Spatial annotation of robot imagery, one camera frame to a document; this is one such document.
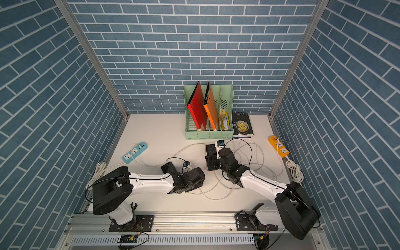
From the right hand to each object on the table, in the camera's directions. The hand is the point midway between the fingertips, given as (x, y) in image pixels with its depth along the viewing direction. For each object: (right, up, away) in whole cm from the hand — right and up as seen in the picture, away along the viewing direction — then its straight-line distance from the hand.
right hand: (212, 156), depth 86 cm
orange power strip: (+42, +4, +11) cm, 44 cm away
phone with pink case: (-1, +3, +2) cm, 4 cm away
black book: (+22, +17, +25) cm, 38 cm away
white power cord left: (-66, -10, +5) cm, 67 cm away
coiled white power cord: (+48, -11, +1) cm, 49 cm away
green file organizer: (+8, +38, +22) cm, 45 cm away
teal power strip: (-51, -2, +8) cm, 51 cm away
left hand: (-4, -15, -1) cm, 16 cm away
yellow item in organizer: (+10, +21, +26) cm, 35 cm away
